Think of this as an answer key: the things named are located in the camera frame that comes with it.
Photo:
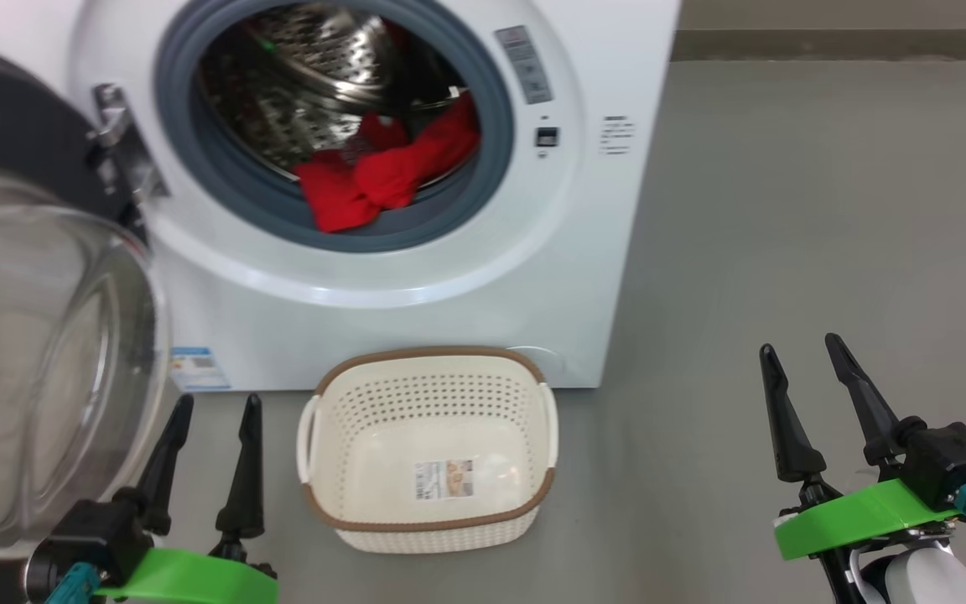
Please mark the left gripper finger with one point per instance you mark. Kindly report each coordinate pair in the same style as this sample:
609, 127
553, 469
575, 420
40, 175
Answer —
246, 495
164, 486

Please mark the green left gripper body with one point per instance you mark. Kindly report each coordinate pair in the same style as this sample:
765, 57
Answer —
189, 575

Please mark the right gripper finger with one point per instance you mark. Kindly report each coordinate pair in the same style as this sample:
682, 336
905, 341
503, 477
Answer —
873, 428
789, 445

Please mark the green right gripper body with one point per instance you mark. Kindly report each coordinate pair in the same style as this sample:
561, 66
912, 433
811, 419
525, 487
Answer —
852, 516

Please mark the black glass washer door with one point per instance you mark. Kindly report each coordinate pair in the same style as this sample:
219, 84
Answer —
30, 377

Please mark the red and white garment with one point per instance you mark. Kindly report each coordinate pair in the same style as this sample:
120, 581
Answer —
382, 180

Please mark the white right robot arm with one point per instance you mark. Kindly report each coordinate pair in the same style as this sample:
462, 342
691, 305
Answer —
919, 579

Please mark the cream laundry basket brown rim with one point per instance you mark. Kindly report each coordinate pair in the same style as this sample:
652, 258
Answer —
366, 524

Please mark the white front-load washing machine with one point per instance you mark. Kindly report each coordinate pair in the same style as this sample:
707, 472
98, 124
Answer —
416, 319

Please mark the blue energy label sticker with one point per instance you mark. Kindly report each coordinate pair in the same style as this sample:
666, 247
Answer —
198, 369

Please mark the paper product label sticker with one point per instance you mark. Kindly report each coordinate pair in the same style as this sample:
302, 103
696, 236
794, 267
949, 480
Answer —
444, 479

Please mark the round drain filter cover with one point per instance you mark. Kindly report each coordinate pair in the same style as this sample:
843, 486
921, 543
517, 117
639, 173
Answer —
546, 361

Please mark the grey warning sticker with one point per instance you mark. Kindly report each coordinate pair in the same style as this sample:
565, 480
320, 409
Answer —
523, 65

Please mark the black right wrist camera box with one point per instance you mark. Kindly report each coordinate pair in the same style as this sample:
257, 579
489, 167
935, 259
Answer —
953, 457

